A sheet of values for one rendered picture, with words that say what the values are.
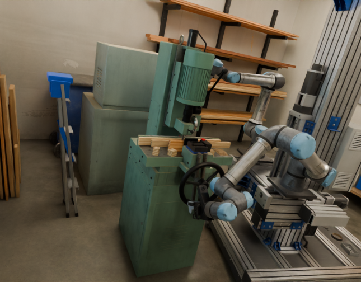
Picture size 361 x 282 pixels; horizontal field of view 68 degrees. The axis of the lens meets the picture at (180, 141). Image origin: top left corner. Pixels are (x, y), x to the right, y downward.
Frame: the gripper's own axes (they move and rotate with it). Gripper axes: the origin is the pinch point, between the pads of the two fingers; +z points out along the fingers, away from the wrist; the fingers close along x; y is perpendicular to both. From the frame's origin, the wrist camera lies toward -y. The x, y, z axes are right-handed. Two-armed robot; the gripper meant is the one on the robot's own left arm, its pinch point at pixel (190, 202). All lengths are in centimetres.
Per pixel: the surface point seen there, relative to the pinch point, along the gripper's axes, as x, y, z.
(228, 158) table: 36.9, -24.6, 13.1
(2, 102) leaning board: -100, -75, 110
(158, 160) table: -11.9, -23.2, 13.9
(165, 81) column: -1, -75, 24
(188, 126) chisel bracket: 9.7, -44.7, 14.8
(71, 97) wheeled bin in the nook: -44, -107, 184
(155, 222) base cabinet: -6.3, 14.7, 35.4
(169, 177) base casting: -2.3, -13.4, 19.5
